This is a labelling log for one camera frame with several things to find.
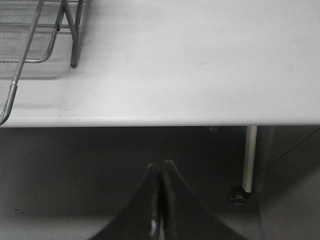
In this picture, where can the black caster wheel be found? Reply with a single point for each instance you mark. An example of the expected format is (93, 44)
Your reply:
(238, 195)

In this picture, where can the white table leg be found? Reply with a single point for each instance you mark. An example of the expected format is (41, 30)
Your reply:
(249, 158)

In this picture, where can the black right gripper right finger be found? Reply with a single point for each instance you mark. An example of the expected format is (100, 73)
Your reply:
(184, 217)

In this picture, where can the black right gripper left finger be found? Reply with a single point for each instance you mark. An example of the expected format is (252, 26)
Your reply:
(140, 218)

